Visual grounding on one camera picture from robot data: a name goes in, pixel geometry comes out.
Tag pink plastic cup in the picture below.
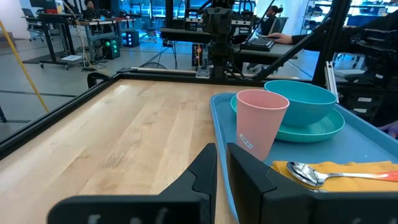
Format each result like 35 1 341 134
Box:
236 89 290 162

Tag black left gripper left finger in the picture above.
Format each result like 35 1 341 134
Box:
46 142 218 224

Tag yellow cloth napkin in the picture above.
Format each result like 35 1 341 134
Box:
271 160 398 193

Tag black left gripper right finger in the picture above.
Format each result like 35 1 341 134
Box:
226 142 398 224

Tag person's hand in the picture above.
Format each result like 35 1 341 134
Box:
377 120 398 139
266 32 294 45

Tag black floor fan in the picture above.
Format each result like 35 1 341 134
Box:
139 61 167 70

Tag black keyboard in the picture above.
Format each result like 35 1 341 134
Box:
239 37 276 52

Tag blue plastic bowl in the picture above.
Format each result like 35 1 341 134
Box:
264 80 338 128

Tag black rolling desk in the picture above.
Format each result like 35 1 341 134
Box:
37 12 79 70

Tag person's forearm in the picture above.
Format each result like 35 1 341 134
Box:
291 30 336 52

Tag black aluminium table frame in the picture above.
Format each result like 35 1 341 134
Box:
0 0 398 161

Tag computer with green lights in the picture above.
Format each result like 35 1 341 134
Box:
104 37 122 60

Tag blue plastic tray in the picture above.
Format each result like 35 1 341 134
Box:
210 92 398 224

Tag yellow cable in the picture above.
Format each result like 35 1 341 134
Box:
0 20 50 113

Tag teal plastic plate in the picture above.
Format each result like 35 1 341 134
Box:
230 95 346 144

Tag orange-handled metal spoon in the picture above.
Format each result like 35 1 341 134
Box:
286 161 398 188

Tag silver aluminium bar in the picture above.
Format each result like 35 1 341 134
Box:
325 61 340 103

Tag person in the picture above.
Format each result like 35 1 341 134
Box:
81 0 101 20
260 5 284 35

